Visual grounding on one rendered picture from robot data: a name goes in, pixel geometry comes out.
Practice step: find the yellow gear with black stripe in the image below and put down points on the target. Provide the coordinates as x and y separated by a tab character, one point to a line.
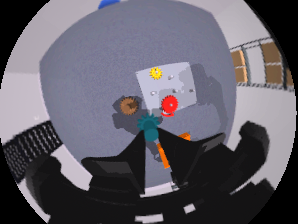
159	74

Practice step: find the tan toothed gear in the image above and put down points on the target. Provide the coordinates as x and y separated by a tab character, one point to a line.
128	106

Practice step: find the red gear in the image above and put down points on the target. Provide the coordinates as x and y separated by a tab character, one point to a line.
166	106

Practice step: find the teal gear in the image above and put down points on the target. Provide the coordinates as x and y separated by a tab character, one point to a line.
149	124

